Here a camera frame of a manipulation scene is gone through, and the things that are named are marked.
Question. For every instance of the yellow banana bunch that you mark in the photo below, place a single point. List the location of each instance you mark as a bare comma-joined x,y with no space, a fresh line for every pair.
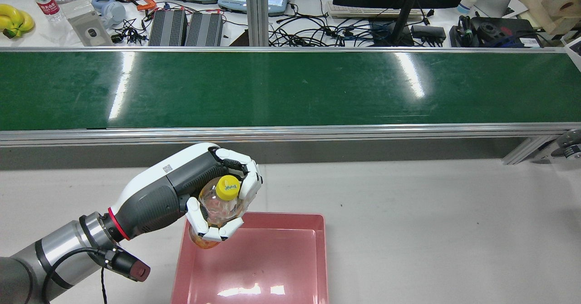
16,20

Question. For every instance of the red labelled water bottle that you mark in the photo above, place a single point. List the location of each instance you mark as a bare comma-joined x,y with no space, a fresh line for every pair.
45,2

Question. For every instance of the yellow capped iced tea bottle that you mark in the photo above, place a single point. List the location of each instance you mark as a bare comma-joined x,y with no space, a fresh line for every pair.
227,188

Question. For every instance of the light blue headphones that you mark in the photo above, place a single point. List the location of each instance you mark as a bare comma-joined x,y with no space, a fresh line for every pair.
113,11

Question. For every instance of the blue striped paper cup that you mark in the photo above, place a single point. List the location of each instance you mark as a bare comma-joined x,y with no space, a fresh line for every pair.
467,2

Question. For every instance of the white printed box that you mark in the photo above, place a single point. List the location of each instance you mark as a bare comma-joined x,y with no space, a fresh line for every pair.
574,52

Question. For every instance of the black bag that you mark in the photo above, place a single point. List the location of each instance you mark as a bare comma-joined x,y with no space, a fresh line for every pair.
494,31

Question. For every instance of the aluminium profile post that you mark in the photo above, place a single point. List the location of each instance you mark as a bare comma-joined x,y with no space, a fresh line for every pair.
256,18

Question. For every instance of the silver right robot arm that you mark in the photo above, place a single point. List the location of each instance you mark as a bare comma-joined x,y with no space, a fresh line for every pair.
573,145

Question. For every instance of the wooden block with hole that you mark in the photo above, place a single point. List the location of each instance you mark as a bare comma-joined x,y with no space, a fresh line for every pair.
563,2

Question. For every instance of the green conveyor belt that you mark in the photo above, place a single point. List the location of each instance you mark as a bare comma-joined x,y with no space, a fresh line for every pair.
290,90

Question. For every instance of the pink plastic basket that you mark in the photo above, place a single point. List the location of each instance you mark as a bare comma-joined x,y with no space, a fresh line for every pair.
272,258

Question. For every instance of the black and red wrist camera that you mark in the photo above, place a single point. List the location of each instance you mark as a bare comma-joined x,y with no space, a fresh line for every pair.
129,265

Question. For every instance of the white keyboard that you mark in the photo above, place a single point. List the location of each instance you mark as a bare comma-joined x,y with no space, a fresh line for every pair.
354,10

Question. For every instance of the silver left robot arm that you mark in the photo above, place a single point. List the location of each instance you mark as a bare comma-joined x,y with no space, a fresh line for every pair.
59,249

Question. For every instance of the orange clamp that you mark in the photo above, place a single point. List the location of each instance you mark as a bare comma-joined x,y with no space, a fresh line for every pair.
143,1

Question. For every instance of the white and grey left robot hand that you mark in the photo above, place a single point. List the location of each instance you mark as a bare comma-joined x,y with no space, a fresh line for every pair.
154,199

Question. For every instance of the black ribbed box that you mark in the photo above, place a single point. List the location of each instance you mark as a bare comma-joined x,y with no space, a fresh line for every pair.
167,28
205,29

